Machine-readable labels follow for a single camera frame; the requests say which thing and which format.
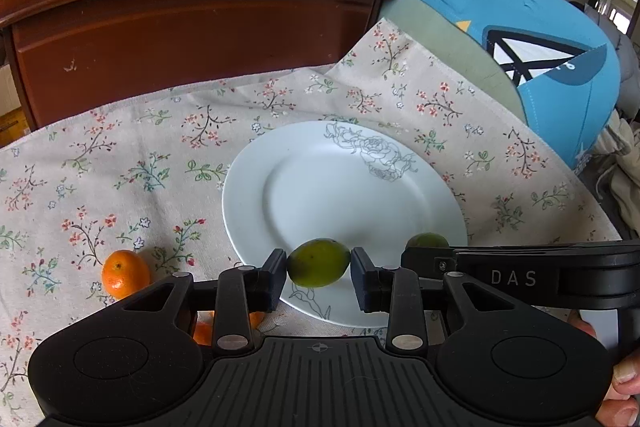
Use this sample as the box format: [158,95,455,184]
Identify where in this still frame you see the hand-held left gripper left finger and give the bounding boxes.
[119,249,289,356]

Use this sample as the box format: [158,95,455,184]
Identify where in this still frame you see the white plate with flower drawing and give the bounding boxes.
[221,121,469,328]

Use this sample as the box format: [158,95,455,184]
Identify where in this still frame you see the orange mandarin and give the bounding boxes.
[191,309,266,348]
[101,249,151,299]

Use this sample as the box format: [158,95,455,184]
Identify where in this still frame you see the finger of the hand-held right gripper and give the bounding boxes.
[401,247,456,279]

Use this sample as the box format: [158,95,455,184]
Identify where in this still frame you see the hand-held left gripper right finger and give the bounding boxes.
[350,247,521,354]

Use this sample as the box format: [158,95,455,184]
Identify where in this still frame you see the round green fruit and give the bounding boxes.
[405,232,450,250]

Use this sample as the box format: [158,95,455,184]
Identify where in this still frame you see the person's right hand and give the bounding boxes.
[567,312,640,427]

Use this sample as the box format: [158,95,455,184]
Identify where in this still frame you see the white crumpled cloth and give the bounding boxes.
[575,109,640,233]

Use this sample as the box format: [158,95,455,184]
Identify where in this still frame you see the floral tablecloth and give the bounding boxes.
[0,18,623,427]

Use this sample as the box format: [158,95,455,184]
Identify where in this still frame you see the large oval green fruit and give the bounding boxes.
[286,238,351,289]

